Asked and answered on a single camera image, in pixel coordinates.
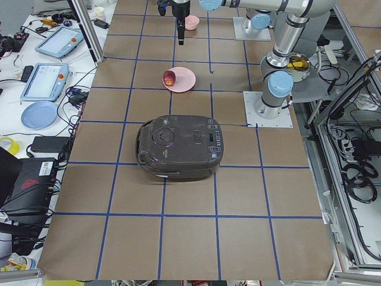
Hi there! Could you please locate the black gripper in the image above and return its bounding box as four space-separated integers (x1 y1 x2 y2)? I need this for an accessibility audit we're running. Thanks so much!
157 0 191 45

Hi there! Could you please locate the red apple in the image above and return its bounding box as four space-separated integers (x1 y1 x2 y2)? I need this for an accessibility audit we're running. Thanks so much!
162 70 176 86

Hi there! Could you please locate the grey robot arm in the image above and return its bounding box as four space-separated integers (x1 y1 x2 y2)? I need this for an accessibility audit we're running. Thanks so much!
157 1 270 45
199 1 336 120

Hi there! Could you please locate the pink bowl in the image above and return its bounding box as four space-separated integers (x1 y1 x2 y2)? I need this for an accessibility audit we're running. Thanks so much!
185 15 200 30

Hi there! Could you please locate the pink plate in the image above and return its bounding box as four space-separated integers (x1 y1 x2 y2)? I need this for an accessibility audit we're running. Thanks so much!
164 67 196 93

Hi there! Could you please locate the steel bowl on chair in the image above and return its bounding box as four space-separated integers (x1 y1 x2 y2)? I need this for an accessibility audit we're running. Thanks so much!
286 54 310 83

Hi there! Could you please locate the blue plate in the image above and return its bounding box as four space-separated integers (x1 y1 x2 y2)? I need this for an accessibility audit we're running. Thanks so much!
21 101 58 130

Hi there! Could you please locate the far blue teach pendant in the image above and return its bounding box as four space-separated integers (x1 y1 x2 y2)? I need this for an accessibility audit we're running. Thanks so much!
35 27 84 58

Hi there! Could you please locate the blue teach pendant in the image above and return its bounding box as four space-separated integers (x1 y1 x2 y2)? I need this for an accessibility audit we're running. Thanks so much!
35 27 84 58
20 63 69 102

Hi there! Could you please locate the dark grey rice cooker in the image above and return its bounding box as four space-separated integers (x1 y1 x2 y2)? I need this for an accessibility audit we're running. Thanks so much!
135 114 224 180

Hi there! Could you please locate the near blue teach pendant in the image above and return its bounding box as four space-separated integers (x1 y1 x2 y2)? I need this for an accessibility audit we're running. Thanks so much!
20 63 69 102

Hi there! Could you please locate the grey office chair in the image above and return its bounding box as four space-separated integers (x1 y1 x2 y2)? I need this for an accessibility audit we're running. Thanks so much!
287 28 340 104

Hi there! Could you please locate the black power adapter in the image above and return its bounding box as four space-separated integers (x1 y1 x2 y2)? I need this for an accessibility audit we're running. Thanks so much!
26 136 70 157

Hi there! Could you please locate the yellow tape roll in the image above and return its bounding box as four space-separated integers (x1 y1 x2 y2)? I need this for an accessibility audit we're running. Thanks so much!
0 136 20 156

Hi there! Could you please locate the black computer box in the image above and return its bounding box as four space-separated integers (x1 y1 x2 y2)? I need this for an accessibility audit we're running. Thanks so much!
1 148 58 221

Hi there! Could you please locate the aluminium frame post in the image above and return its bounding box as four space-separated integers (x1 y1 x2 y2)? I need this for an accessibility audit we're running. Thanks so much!
67 0 104 64

